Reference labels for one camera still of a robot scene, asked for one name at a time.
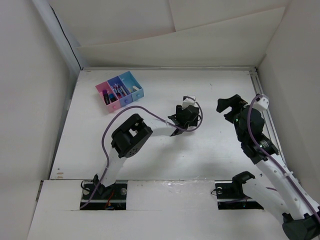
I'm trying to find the purple-blue drawer box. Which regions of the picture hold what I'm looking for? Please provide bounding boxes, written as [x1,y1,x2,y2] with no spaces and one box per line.
[107,76,133,107]

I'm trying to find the pink tip dark refill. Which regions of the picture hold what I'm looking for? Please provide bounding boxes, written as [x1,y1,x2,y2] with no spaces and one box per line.
[117,86,123,99]

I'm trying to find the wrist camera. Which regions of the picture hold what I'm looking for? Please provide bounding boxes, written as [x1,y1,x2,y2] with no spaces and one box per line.
[253,94,269,112]
[181,95,196,109]

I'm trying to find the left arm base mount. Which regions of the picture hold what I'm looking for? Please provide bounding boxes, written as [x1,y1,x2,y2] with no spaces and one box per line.
[79,176,128,211]

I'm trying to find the blue cap black highlighter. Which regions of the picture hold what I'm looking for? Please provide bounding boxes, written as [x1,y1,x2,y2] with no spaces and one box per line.
[108,93,118,103]

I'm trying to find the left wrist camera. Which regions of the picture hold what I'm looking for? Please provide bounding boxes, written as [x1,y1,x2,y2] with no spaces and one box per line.
[181,95,196,109]

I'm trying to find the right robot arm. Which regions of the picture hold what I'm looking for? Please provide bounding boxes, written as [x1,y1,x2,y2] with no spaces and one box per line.
[216,94,320,240]

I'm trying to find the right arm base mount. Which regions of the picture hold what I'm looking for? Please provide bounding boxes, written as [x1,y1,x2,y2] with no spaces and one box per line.
[211,171,264,210]

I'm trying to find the light blue drawer box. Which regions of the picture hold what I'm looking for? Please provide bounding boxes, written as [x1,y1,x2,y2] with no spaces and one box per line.
[119,71,144,102]

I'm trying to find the pink drawer box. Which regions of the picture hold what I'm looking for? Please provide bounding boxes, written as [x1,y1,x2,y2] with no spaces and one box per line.
[95,81,121,113]

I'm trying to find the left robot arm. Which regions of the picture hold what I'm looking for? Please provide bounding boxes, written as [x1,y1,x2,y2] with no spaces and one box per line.
[92,104,203,199]

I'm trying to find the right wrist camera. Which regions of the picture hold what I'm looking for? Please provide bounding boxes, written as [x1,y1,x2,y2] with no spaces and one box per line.
[253,94,269,112]

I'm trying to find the purple cap black highlighter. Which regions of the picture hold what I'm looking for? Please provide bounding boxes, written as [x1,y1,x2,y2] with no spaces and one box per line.
[102,89,110,105]

